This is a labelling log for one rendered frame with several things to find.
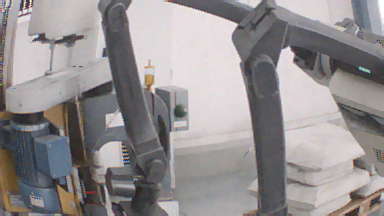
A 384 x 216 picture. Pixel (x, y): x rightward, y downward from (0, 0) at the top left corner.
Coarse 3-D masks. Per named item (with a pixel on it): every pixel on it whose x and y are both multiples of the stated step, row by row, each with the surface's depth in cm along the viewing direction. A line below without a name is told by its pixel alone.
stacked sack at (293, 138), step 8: (304, 128) 565; (312, 128) 555; (320, 128) 553; (328, 128) 552; (336, 128) 552; (288, 136) 541; (296, 136) 539; (304, 136) 538; (312, 136) 538; (320, 136) 537; (288, 144) 528; (296, 144) 529; (288, 152) 523
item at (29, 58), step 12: (24, 0) 490; (24, 12) 494; (24, 24) 496; (24, 36) 498; (36, 36) 504; (24, 48) 500; (36, 48) 506; (24, 60) 501; (36, 60) 507; (24, 72) 503; (36, 72) 509
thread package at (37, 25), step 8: (40, 0) 229; (48, 0) 229; (32, 8) 233; (40, 8) 229; (48, 8) 229; (32, 16) 231; (40, 16) 229; (32, 24) 231; (40, 24) 230; (32, 32) 231; (40, 32) 230
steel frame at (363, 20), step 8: (352, 0) 793; (360, 0) 789; (368, 0) 764; (360, 8) 794; (368, 8) 764; (376, 8) 772; (360, 16) 799; (368, 16) 782; (376, 16) 772; (360, 24) 801; (368, 24) 786; (376, 24) 773; (376, 32) 773
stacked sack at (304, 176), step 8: (288, 168) 531; (296, 168) 522; (336, 168) 510; (344, 168) 512; (352, 168) 515; (288, 176) 530; (296, 176) 521; (304, 176) 509; (312, 176) 503; (320, 176) 504; (328, 176) 505; (336, 176) 509; (312, 184) 501; (320, 184) 505
